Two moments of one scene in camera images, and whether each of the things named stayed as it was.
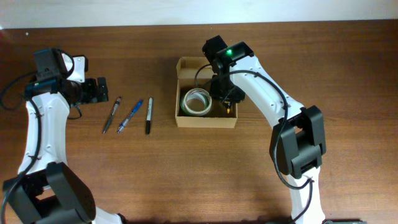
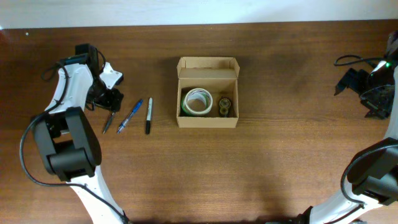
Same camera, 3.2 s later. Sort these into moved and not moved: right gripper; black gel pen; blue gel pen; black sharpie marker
Moved: right gripper
Not moved: black sharpie marker; black gel pen; blue gel pen
